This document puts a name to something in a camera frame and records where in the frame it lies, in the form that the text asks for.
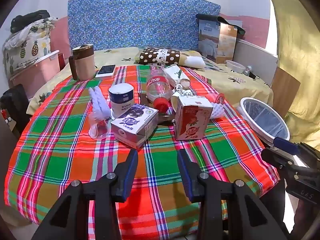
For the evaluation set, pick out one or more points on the white paper bag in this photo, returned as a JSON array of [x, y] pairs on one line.
[[176, 75]]

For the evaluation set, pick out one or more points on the black bag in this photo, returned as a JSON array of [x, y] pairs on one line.
[[12, 105]]

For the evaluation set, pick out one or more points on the white paper cup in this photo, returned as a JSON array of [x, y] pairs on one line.
[[121, 97]]

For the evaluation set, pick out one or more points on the white bed side panel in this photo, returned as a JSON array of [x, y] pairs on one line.
[[255, 57]]

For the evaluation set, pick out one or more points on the wooden board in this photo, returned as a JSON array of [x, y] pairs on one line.
[[285, 87]]

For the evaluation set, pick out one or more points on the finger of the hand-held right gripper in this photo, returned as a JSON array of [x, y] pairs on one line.
[[287, 145], [277, 157]]

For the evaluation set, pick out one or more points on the plastic bottle with red cap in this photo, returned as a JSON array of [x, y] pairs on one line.
[[158, 87]]

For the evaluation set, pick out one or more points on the white cupcake liner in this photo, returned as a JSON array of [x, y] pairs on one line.
[[217, 110]]

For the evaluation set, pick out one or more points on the pink storage box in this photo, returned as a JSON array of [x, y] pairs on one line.
[[37, 75]]

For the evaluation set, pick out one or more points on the yellow curtain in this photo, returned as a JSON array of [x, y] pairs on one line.
[[297, 42]]

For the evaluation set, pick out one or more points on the black cloth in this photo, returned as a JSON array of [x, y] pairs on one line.
[[30, 20]]

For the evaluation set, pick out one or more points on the red milk carton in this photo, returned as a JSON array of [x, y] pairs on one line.
[[190, 120]]

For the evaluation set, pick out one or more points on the white smartphone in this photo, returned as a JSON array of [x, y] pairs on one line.
[[106, 70]]

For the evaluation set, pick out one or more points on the black face mask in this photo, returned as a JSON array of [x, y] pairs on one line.
[[253, 76]]

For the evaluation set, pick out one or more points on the brown polka dot pillow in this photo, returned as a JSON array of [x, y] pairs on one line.
[[150, 56]]

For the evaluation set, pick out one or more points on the blue floral headboard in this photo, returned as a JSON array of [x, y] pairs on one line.
[[137, 17]]

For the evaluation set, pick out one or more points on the clear plastic cup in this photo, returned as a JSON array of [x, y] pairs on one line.
[[98, 128]]

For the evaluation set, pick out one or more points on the pineapple print bag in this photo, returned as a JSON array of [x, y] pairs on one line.
[[32, 45]]

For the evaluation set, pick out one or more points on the yellow printed bedsheet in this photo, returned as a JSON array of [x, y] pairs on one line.
[[237, 90]]

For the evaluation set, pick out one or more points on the dark red box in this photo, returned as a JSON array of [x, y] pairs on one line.
[[61, 62]]

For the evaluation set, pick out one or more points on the white plastic bowl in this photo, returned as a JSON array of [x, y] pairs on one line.
[[235, 67]]

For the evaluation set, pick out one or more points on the quilt packaging box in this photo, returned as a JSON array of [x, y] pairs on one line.
[[212, 40]]

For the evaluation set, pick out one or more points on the white trash bin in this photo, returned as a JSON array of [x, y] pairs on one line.
[[265, 120]]

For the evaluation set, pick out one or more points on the plaid cloth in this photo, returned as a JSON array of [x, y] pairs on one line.
[[62, 155]]

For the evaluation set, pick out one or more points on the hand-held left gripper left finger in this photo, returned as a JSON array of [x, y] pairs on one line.
[[131, 170]]

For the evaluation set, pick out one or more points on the pink plastic wrapper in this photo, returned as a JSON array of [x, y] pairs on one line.
[[217, 97]]

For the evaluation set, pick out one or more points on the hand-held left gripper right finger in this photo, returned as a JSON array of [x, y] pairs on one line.
[[185, 172]]

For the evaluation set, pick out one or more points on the purple milk carton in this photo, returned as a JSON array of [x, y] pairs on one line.
[[132, 127]]

